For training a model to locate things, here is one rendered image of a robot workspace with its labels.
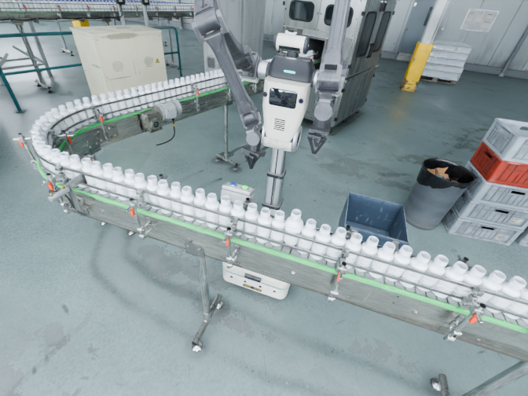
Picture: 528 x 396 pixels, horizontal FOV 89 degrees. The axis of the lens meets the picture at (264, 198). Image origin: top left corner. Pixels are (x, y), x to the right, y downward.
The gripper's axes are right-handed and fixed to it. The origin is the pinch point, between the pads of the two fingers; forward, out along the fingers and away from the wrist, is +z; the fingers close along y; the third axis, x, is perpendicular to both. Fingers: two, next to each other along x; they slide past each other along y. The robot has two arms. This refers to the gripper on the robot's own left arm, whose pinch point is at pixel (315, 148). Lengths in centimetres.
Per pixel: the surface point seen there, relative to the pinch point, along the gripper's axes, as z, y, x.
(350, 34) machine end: -7, 347, 14
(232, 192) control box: 29.5, -2.6, 33.0
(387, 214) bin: 54, 45, -47
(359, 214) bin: 59, 45, -32
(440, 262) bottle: 24, -16, -52
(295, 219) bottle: 22.6, -16.8, 0.2
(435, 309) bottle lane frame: 44, -20, -59
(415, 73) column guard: 90, 730, -149
